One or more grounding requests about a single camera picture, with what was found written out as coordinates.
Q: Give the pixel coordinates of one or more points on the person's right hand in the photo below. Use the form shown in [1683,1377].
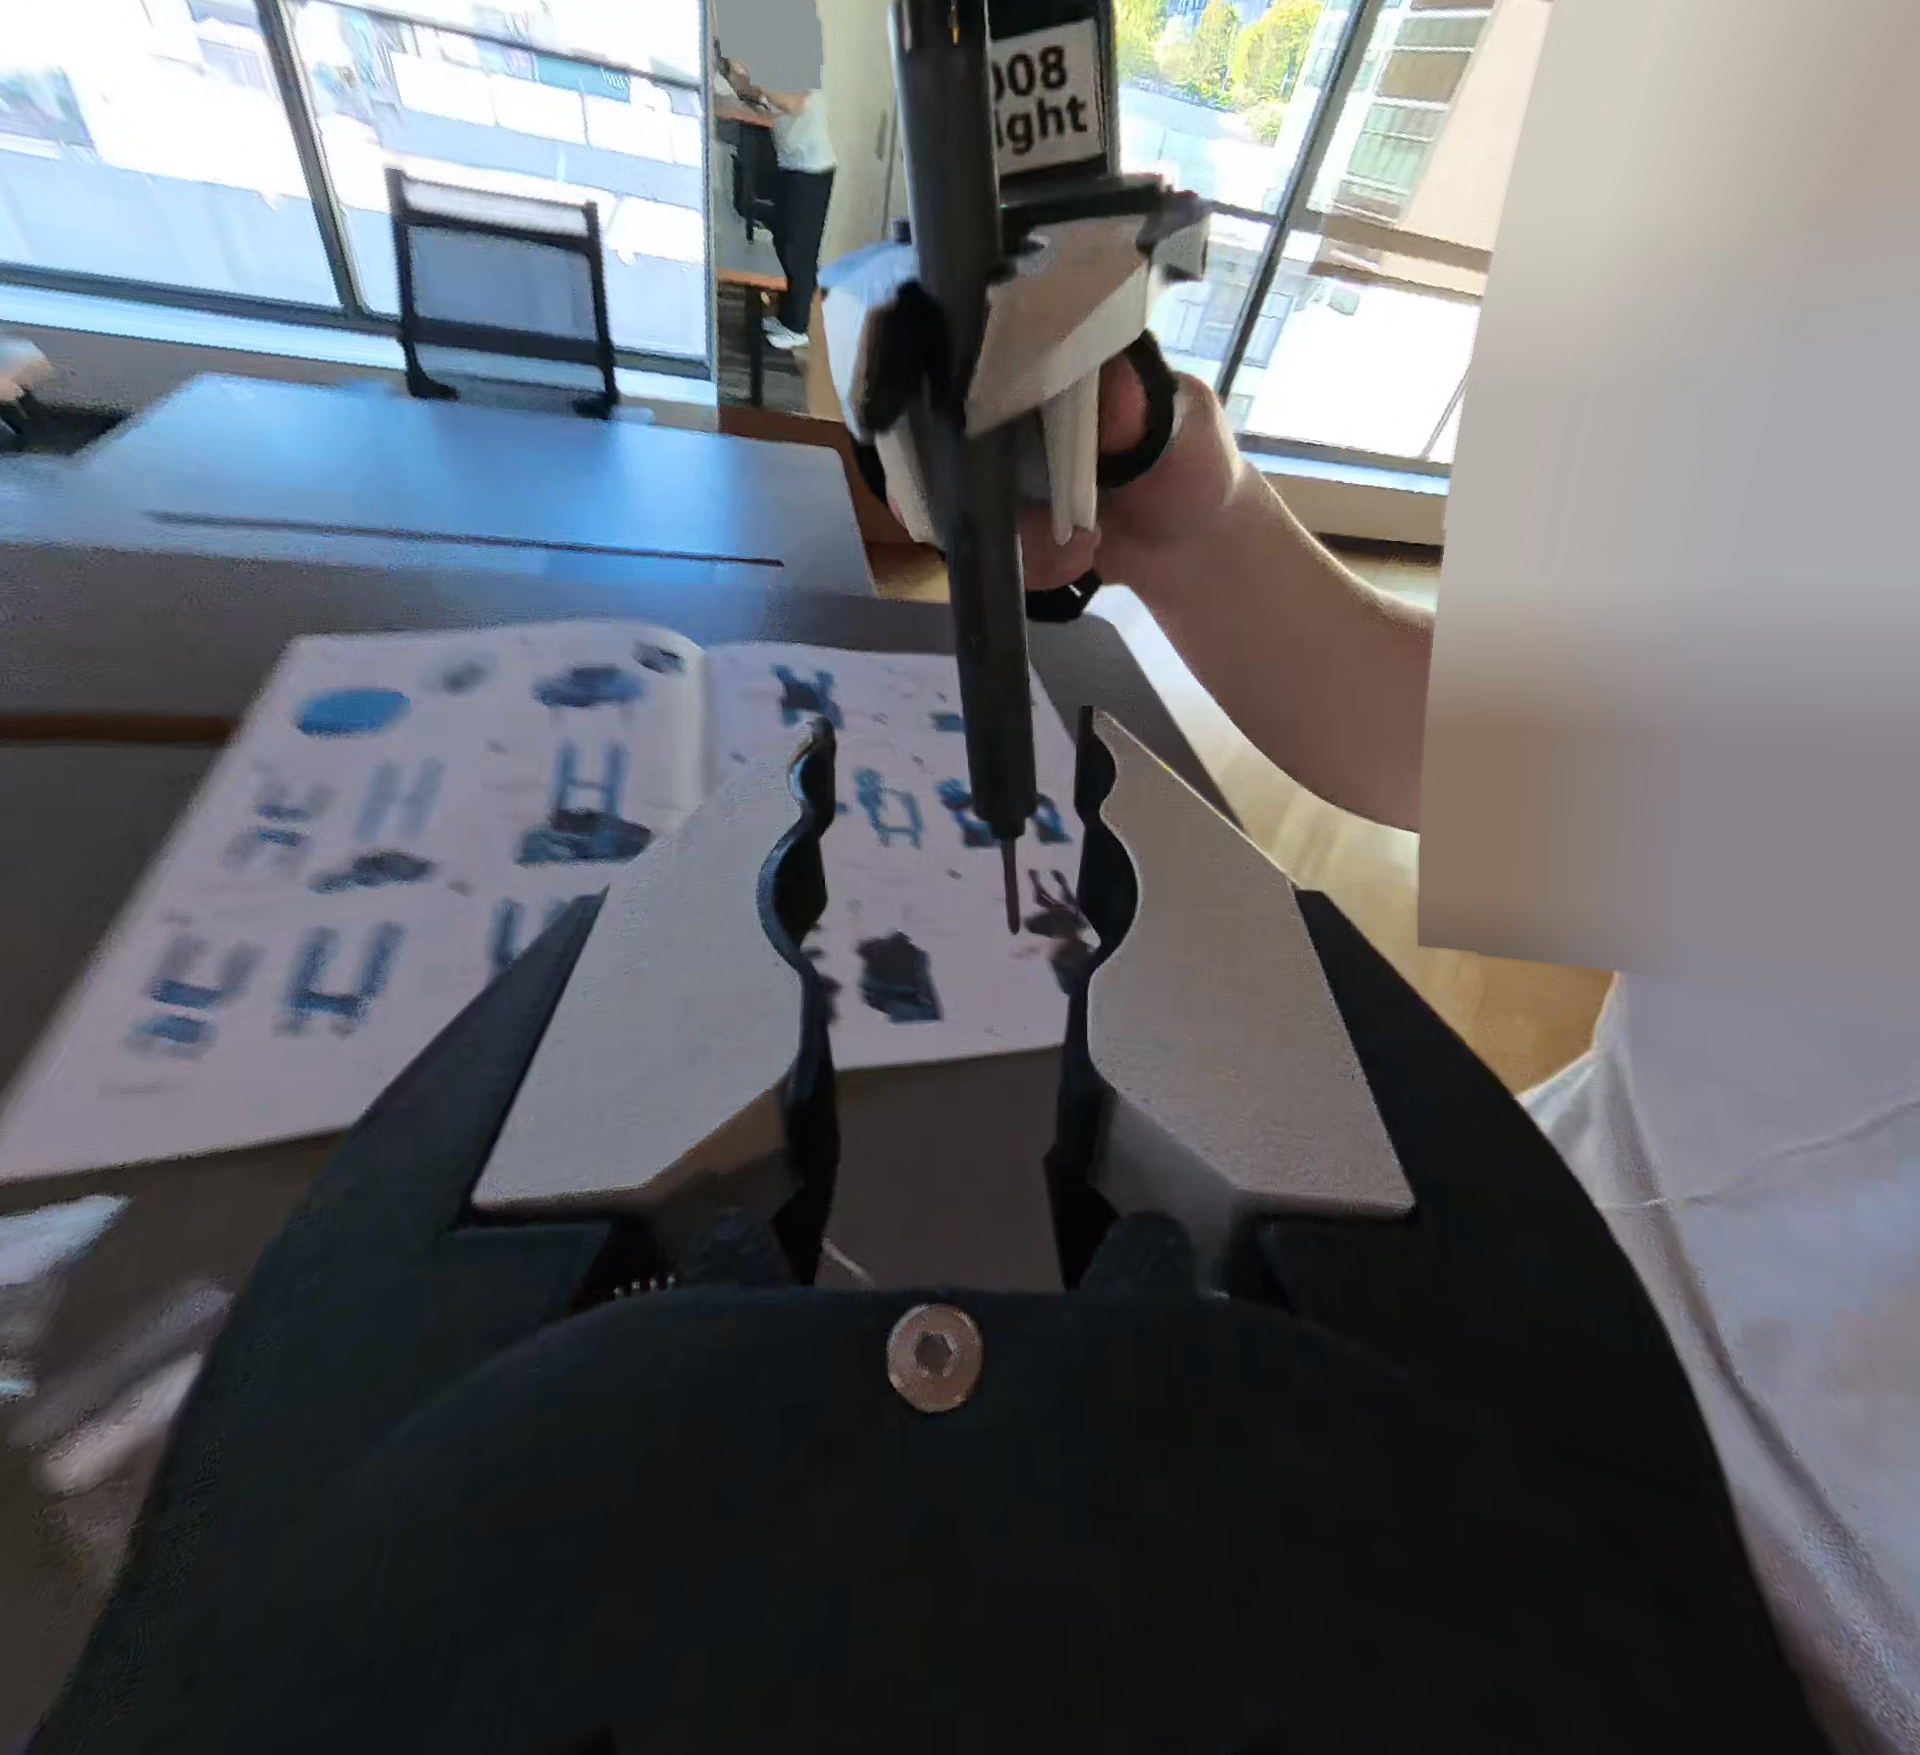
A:
[1185,516]

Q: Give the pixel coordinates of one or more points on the person's white shirt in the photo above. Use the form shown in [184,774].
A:
[1770,1260]

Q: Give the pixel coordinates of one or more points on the large window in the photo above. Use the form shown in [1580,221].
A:
[450,15]
[1319,135]

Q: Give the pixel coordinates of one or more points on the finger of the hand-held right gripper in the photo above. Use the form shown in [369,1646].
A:
[1058,323]
[869,329]

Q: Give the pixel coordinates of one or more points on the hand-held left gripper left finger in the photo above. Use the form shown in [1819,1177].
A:
[645,1018]

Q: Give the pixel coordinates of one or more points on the black electric screwdriver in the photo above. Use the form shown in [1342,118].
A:
[961,433]

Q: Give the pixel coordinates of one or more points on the dark grey desk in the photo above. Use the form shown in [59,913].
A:
[105,885]

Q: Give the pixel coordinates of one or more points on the clear plastic screw bag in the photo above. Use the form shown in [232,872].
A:
[61,1276]

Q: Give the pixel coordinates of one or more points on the person's right forearm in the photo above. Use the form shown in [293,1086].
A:
[1319,675]

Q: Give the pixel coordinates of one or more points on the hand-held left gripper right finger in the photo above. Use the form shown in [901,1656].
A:
[1231,1035]

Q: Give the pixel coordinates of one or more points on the white instruction booklet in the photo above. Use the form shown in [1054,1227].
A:
[450,915]

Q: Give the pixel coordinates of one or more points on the black frame chair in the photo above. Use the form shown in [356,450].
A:
[502,284]

